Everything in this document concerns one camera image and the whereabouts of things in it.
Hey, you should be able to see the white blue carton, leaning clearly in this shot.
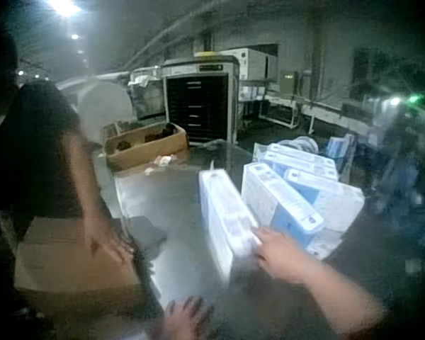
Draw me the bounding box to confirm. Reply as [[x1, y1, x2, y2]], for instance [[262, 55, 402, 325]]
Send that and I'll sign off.
[[284, 167, 366, 260]]

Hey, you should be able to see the crumpled pink white wrapper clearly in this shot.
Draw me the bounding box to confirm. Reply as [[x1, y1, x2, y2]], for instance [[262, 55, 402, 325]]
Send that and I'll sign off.
[[144, 154, 174, 176]]

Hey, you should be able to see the white blue carton, flat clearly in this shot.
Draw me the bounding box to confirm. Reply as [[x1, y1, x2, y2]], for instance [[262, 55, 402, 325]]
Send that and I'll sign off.
[[260, 142, 340, 182]]

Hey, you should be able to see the closed brown cardboard box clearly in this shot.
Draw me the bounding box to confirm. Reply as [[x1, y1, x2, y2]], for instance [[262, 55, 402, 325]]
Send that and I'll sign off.
[[13, 215, 146, 317]]

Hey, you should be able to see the person's right hand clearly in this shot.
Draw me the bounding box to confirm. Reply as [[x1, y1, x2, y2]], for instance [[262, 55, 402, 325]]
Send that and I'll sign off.
[[251, 226, 320, 285]]

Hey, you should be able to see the white cabinet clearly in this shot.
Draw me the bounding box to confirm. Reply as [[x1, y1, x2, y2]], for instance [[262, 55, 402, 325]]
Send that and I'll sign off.
[[219, 47, 280, 83]]

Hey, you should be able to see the large white paper roll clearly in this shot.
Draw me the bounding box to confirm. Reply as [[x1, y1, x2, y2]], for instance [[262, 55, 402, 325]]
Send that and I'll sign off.
[[78, 75, 135, 145]]

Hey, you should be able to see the person's left hand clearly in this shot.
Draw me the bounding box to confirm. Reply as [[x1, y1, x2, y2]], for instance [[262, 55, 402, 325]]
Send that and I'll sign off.
[[164, 295, 214, 340]]

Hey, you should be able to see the grey bin with white sheets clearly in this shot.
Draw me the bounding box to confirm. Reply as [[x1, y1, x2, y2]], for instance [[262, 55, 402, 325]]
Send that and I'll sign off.
[[127, 69, 166, 120]]

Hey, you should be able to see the row of ceiling lamps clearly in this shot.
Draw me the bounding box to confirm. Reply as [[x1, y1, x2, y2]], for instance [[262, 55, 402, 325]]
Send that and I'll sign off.
[[17, 0, 88, 77]]

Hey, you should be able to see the open brown cardboard box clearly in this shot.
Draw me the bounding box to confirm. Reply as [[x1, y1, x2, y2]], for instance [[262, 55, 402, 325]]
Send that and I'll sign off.
[[103, 122, 191, 171]]

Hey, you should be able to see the machine with green light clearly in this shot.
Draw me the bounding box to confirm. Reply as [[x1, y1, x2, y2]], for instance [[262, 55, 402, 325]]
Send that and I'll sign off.
[[368, 92, 425, 227]]

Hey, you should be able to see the grey machine with black front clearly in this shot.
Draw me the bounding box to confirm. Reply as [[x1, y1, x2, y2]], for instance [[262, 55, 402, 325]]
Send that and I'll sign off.
[[161, 52, 241, 145]]

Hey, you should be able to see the white blue carton, blue side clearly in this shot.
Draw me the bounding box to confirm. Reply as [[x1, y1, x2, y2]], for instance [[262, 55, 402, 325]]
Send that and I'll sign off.
[[240, 161, 326, 249]]

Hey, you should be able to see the white blue carton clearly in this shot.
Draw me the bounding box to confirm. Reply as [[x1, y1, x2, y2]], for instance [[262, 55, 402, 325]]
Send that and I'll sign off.
[[260, 142, 340, 182], [284, 167, 366, 260], [198, 169, 260, 281], [240, 161, 326, 249]]

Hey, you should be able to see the white conveyor frame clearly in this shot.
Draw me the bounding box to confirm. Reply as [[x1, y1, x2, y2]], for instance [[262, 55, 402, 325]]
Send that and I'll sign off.
[[240, 90, 373, 134]]

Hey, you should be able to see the heap of blue packets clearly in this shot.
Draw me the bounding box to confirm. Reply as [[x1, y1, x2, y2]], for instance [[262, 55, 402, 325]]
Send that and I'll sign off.
[[324, 133, 357, 168]]

